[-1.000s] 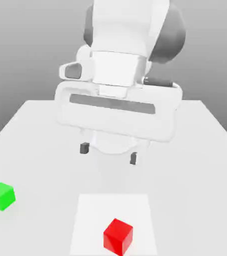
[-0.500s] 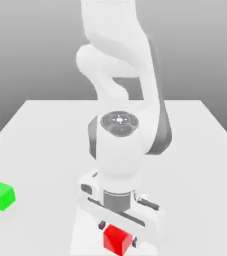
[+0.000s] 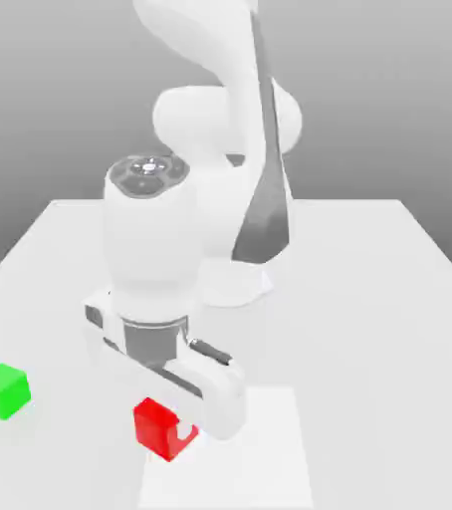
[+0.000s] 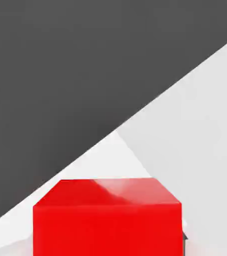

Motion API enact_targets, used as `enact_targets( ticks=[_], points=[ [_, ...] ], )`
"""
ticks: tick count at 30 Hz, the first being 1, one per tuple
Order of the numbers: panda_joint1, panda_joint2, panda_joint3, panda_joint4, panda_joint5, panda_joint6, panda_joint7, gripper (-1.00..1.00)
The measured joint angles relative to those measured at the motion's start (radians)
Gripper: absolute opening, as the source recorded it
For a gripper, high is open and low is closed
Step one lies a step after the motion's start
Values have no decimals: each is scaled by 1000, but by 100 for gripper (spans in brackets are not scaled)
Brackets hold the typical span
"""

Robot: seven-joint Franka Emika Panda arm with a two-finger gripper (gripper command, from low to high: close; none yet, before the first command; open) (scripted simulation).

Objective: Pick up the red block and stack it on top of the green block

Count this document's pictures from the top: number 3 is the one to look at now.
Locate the small green cube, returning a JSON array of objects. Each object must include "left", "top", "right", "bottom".
[{"left": 0, "top": 363, "right": 33, "bottom": 421}]

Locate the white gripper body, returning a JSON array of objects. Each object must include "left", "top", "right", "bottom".
[{"left": 85, "top": 324, "right": 248, "bottom": 441}]

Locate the small red cube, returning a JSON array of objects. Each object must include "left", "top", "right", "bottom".
[{"left": 132, "top": 396, "right": 200, "bottom": 463}]

